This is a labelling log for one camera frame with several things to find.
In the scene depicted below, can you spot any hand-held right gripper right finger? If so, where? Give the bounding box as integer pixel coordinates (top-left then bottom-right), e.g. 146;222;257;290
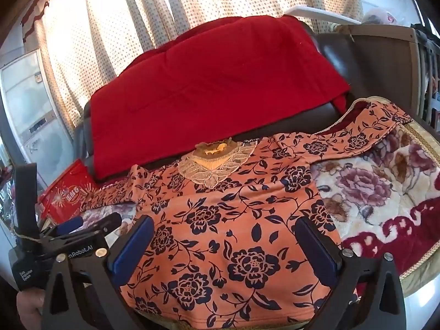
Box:
295;216;407;330

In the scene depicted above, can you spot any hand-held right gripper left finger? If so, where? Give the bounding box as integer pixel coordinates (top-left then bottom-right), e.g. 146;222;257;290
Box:
41;215;155;330

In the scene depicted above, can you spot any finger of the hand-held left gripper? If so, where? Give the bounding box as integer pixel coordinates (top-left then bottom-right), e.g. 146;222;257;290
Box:
77;212;123;235
51;216;85;236

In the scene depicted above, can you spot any orange floral shirt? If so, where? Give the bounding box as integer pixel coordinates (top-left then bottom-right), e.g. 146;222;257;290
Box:
81;99;415;329

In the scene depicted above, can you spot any person's left hand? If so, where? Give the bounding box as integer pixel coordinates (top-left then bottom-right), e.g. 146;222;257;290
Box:
16;288;46;324

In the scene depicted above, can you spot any red gift bag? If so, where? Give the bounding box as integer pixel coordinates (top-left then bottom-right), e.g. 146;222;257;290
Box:
37;159;101;225

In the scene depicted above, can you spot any floral plush blanket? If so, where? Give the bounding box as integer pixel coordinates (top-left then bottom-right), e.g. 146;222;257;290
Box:
81;95;440;298

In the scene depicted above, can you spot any white cabinet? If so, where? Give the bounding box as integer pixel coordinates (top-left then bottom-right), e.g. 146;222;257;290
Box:
0;49;75;195

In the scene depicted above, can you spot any red blanket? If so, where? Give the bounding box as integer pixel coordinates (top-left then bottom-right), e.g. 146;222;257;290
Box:
89;15;351;182

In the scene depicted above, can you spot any dotted cream curtain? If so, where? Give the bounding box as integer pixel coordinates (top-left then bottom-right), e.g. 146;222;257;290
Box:
20;0;365;139

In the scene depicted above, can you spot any dark brown sofa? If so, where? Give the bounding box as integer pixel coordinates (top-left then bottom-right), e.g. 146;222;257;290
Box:
74;29;420;181

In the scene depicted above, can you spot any grey wooden crib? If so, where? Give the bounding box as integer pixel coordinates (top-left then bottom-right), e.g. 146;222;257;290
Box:
334;23;440;126

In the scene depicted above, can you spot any white tray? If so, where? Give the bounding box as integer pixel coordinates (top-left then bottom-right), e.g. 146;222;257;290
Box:
285;5;362;25

